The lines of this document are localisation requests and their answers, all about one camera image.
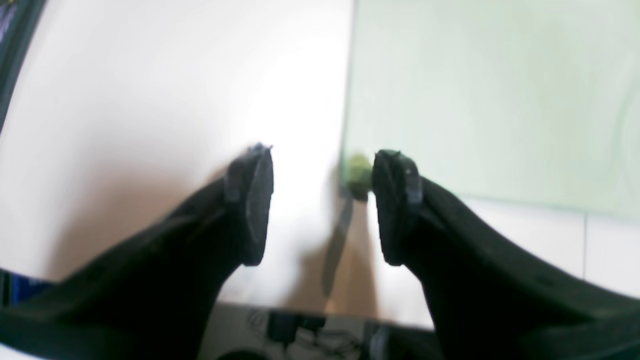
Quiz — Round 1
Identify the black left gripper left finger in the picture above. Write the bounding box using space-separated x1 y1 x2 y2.
1 143 274 360

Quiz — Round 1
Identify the light green polo T-shirt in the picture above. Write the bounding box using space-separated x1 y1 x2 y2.
343 0 640 219

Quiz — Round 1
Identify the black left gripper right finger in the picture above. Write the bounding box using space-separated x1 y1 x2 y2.
372 149 640 360

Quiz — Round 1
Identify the black power brick left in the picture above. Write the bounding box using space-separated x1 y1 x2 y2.
266 311 327 346

